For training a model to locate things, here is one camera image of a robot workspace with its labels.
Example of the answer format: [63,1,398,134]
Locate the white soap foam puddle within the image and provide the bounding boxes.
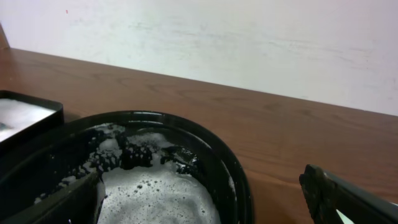
[85,125,221,224]

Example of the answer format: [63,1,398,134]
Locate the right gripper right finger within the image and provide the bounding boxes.
[299,164,397,224]

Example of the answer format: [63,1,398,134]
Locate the black round tray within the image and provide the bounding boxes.
[1,111,254,223]

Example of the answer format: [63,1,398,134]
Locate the black rectangular foam tray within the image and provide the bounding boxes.
[1,90,64,156]

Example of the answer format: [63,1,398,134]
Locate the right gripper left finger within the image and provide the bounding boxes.
[1,172,105,223]

